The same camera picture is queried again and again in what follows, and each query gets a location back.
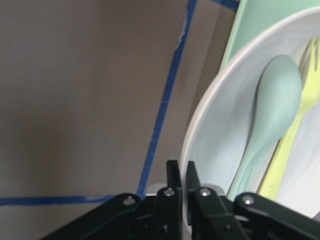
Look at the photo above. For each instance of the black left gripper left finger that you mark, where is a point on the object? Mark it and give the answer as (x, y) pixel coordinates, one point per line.
(128, 217)

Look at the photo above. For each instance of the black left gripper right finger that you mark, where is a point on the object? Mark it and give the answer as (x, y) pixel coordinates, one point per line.
(248, 217)

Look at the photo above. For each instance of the white round plate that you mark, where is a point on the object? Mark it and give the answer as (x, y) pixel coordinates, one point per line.
(217, 134)

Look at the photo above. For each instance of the yellow plastic fork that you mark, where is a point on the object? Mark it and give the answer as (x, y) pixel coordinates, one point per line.
(310, 96)

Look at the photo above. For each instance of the grey-green plastic spoon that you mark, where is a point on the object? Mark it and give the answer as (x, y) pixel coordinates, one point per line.
(277, 102)

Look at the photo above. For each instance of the light green tray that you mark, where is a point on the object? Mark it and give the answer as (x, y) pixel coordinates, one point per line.
(254, 17)

